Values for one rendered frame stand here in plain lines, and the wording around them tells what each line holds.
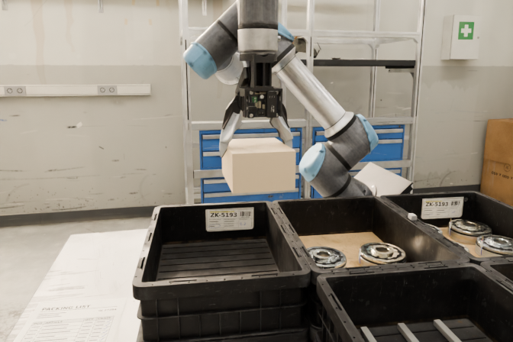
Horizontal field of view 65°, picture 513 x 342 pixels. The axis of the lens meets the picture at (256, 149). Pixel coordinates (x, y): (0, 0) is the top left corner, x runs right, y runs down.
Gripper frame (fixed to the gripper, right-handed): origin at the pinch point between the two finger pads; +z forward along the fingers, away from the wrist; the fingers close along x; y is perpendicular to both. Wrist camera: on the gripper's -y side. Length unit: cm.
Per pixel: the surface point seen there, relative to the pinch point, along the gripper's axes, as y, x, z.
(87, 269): -37, -42, 40
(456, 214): -16, 61, 23
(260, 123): -186, 42, 19
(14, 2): -273, -132, -66
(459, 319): 22.5, 32.8, 26.8
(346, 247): -9.2, 25.2, 26.9
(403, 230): -1.3, 35.8, 20.0
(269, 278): 18.9, -1.4, 16.9
